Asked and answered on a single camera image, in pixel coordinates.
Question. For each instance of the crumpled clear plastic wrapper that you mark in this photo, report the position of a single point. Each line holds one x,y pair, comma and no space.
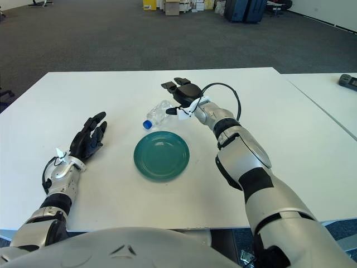
246,257

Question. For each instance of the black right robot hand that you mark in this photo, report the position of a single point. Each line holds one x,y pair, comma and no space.
188,93

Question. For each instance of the yellow box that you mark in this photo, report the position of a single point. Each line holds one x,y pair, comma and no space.
149,5

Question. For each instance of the black chair base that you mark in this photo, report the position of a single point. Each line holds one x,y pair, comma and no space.
40,2

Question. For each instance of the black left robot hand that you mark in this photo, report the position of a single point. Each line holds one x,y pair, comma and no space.
86,142

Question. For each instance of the blue suitcase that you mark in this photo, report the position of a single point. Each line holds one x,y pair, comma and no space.
239,10

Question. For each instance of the black mesh office chair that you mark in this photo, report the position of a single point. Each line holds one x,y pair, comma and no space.
5,95

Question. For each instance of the green round plate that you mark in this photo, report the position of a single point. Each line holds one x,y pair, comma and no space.
161,156

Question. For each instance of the pale yellow boxes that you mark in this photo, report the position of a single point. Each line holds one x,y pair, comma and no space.
209,3

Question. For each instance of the clear plastic bottle blue cap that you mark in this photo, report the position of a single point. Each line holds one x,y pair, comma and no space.
157,113

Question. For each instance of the grey robot torso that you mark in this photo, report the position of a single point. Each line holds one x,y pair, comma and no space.
153,245

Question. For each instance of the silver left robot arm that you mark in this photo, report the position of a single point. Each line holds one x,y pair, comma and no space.
61,178

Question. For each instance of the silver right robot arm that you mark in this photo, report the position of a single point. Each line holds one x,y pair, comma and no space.
245,156

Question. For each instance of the stack of white boxes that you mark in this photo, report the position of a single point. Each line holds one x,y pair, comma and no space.
195,5

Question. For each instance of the black swivel chair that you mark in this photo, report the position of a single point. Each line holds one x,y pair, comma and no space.
279,7

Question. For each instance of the dark navy suitcase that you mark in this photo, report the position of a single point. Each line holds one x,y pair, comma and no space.
255,11

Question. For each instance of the brown cardboard box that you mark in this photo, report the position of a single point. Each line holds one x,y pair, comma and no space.
171,8

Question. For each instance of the black handheld device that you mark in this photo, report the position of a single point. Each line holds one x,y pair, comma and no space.
347,81

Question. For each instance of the white plastic bag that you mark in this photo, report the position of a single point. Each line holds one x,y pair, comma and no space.
219,7

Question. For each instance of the white adjacent table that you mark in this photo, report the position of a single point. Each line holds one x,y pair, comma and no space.
320,92

